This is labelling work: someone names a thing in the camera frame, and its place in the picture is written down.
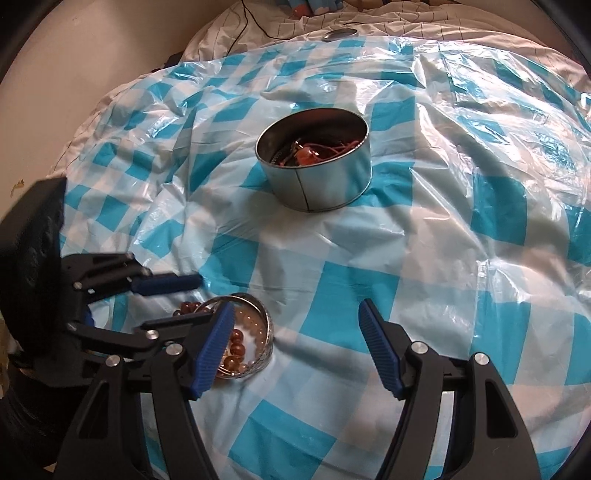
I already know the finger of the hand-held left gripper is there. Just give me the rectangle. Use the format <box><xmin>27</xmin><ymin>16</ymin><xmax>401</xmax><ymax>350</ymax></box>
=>
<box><xmin>62</xmin><ymin>251</ymin><xmax>204</xmax><ymax>305</ymax></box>
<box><xmin>65</xmin><ymin>313</ymin><xmax>217</xmax><ymax>365</ymax></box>

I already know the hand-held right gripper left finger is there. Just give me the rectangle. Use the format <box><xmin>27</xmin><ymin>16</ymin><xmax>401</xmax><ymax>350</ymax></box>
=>
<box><xmin>53</xmin><ymin>301</ymin><xmax>236</xmax><ymax>480</ymax></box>

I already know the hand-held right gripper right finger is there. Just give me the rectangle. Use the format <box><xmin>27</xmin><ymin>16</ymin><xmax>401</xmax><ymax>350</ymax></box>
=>
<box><xmin>358</xmin><ymin>298</ymin><xmax>542</xmax><ymax>480</ymax></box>

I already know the amber bead bracelet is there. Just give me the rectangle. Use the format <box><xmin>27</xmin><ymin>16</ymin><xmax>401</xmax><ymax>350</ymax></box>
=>
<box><xmin>173</xmin><ymin>300</ymin><xmax>250</xmax><ymax>376</ymax></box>

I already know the white pearl bracelet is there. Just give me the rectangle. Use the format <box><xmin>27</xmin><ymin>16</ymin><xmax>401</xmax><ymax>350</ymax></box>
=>
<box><xmin>235</xmin><ymin>311</ymin><xmax>269</xmax><ymax>354</ymax></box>

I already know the set of thin metal bangles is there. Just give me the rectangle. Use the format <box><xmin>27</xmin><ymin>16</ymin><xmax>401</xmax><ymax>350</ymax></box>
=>
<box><xmin>198</xmin><ymin>293</ymin><xmax>274</xmax><ymax>380</ymax></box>

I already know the round metal tin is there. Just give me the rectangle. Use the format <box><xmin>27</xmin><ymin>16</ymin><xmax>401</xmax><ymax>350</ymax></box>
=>
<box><xmin>255</xmin><ymin>107</ymin><xmax>373</xmax><ymax>213</ymax></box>

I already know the red beaded cord bracelet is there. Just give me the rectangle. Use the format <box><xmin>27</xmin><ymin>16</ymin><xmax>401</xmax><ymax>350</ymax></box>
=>
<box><xmin>281</xmin><ymin>140</ymin><xmax>362</xmax><ymax>168</ymax></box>

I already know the blue checked plastic sheet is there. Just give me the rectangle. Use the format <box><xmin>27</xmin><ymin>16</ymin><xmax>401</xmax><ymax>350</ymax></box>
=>
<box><xmin>60</xmin><ymin>34</ymin><xmax>591</xmax><ymax>480</ymax></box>

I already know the dark bundle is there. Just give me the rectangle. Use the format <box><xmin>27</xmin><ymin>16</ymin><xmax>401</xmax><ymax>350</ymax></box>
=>
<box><xmin>152</xmin><ymin>52</ymin><xmax>182</xmax><ymax>71</ymax></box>

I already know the blue printed curtain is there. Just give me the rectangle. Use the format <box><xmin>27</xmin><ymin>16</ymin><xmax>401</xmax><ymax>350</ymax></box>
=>
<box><xmin>277</xmin><ymin>0</ymin><xmax>345</xmax><ymax>17</ymax></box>

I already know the black charger cable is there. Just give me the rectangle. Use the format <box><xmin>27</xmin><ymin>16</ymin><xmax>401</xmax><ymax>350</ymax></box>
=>
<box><xmin>231</xmin><ymin>0</ymin><xmax>296</xmax><ymax>40</ymax></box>

